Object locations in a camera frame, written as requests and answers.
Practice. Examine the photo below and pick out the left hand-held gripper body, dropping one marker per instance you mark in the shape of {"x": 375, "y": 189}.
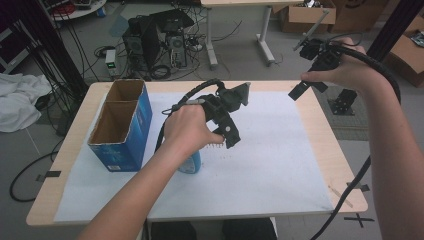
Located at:
{"x": 224, "y": 100}

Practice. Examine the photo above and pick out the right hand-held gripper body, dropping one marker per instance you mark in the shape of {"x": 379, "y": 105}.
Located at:
{"x": 320, "y": 55}

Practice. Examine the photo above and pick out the blue plastic bottle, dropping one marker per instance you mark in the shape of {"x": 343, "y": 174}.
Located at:
{"x": 190, "y": 164}

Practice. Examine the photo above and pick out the person's right hand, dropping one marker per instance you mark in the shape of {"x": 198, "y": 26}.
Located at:
{"x": 350, "y": 71}

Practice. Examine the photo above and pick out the person's left hand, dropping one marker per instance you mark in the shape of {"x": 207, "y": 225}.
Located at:
{"x": 187, "y": 130}

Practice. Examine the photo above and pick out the small toothed comb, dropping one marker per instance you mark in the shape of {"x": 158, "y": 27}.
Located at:
{"x": 215, "y": 146}

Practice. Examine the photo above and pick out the open brown cardboard box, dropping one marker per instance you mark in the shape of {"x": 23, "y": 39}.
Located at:
{"x": 310, "y": 16}

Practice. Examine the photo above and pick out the white foam mat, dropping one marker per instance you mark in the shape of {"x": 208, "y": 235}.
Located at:
{"x": 260, "y": 173}

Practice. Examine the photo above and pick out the large brown cardboard box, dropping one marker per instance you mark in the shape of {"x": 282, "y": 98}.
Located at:
{"x": 360, "y": 13}

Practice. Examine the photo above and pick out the open computer tower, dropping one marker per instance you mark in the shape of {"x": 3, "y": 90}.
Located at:
{"x": 175, "y": 40}

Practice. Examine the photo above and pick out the flat brown cardboard box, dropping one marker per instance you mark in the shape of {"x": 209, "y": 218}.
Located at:
{"x": 408, "y": 56}

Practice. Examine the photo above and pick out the blue cardboard box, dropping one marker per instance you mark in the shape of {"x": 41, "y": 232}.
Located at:
{"x": 133, "y": 133}

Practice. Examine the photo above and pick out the white metal desk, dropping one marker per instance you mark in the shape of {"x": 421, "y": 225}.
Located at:
{"x": 233, "y": 2}

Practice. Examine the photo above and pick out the black computer tower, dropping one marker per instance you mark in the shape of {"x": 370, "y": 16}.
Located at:
{"x": 140, "y": 43}

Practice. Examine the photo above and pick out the white power supply unit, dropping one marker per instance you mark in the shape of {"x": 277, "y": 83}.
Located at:
{"x": 111, "y": 63}

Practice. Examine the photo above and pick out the black tape cross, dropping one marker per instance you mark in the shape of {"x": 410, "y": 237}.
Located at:
{"x": 358, "y": 219}

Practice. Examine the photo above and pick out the round white table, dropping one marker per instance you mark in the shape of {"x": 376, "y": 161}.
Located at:
{"x": 80, "y": 10}

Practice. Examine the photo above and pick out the black tape strip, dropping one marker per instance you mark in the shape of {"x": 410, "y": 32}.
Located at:
{"x": 50, "y": 174}

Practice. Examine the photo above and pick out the white cloth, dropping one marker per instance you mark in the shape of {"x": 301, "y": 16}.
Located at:
{"x": 20, "y": 100}

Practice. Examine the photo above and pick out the black metal bracket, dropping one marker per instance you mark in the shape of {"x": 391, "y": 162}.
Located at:
{"x": 343, "y": 101}

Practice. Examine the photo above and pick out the black metal frame post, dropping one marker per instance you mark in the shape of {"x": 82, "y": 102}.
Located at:
{"x": 53, "y": 43}
{"x": 393, "y": 30}

